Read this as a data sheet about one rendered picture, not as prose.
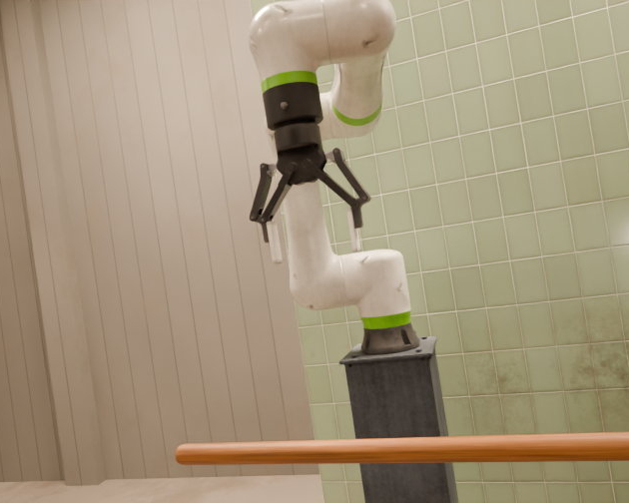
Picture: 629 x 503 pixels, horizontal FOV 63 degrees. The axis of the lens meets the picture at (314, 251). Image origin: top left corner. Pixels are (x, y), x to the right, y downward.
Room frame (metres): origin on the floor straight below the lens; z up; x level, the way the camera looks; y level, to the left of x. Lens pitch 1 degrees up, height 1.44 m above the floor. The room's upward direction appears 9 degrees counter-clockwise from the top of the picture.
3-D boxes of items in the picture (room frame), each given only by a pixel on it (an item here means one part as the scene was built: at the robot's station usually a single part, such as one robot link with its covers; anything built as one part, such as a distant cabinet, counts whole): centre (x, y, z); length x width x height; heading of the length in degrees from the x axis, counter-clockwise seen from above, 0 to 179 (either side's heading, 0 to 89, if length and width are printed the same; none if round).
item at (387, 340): (1.36, -0.17, 1.23); 0.26 x 0.15 x 0.06; 163
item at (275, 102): (0.83, 0.00, 1.69); 0.12 x 0.09 x 0.06; 164
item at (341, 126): (1.22, -0.15, 1.79); 0.18 x 0.13 x 0.12; 177
